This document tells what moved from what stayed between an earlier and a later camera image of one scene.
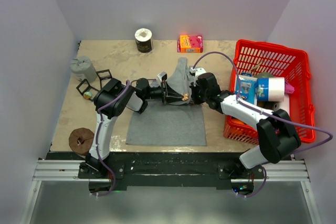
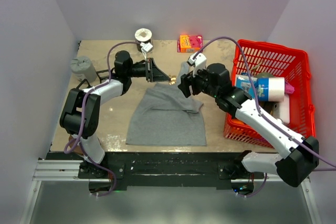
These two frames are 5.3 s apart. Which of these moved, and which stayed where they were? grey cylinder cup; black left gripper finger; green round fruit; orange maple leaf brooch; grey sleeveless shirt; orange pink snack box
Moved: black left gripper finger; orange maple leaf brooch
Stayed: grey sleeveless shirt; grey cylinder cup; green round fruit; orange pink snack box
